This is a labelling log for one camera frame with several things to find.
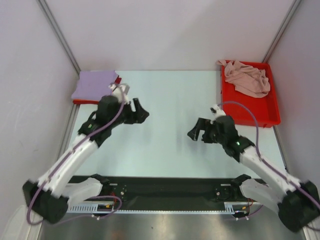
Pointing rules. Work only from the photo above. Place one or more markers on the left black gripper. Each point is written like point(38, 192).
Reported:
point(137, 116)

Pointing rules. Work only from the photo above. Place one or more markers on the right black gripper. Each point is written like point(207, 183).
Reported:
point(206, 130)

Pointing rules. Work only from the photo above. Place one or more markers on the purple t-shirt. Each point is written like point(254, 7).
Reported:
point(92, 85)

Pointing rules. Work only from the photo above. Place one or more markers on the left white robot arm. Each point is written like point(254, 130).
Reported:
point(50, 196)

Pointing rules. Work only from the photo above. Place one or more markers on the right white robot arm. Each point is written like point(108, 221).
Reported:
point(295, 202)

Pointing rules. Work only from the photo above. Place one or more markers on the folded dark red t-shirt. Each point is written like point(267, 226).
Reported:
point(118, 80)

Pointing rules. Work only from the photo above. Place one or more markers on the crumpled pink t-shirt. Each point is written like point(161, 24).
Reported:
point(246, 79)

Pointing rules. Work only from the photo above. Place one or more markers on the folded orange t-shirt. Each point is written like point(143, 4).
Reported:
point(85, 102)

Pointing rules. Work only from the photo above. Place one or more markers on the red plastic bin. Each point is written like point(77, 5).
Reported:
point(265, 110)

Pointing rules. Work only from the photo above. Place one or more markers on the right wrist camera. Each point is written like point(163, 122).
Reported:
point(217, 112)

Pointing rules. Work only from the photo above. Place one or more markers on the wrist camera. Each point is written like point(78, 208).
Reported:
point(120, 91)
point(217, 112)

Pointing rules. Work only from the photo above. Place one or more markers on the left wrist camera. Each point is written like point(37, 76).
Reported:
point(120, 91)

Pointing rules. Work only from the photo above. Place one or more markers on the white slotted cable duct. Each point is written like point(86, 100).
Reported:
point(104, 208)

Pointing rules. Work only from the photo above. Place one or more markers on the right aluminium corner post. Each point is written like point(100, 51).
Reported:
point(293, 9)

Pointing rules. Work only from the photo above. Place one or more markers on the aluminium corner post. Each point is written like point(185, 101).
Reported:
point(293, 9)
point(49, 16)

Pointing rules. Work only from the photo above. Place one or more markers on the left aluminium corner post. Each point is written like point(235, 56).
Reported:
point(49, 16)

